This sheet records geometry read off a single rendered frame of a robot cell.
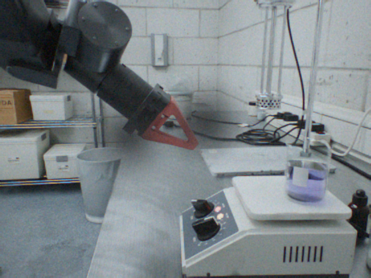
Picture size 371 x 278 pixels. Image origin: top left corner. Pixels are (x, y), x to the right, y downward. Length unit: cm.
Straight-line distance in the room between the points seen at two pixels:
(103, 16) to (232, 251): 30
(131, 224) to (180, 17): 241
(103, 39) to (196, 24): 249
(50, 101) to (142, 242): 218
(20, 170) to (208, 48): 178
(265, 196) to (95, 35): 28
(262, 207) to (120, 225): 24
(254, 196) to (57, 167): 224
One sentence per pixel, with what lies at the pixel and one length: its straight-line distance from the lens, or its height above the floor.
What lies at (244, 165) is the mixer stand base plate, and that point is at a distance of 78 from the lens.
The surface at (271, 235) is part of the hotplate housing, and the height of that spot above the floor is 81.
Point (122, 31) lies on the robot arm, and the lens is 37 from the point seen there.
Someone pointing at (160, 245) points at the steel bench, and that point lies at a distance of 48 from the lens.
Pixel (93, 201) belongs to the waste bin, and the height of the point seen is 16.
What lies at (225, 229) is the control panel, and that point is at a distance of 40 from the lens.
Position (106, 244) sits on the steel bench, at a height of 75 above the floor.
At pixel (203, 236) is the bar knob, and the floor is 80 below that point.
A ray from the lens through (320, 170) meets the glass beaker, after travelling 40.
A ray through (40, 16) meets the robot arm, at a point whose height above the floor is 105.
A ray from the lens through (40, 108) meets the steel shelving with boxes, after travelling 263.
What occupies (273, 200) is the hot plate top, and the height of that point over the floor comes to 84.
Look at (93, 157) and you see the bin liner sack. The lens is 225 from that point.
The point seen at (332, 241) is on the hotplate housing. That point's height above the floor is 81.
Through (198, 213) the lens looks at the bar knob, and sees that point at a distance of 46.
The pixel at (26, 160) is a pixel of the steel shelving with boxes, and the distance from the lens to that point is 266.
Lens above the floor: 101
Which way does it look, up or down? 14 degrees down
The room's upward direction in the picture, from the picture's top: straight up
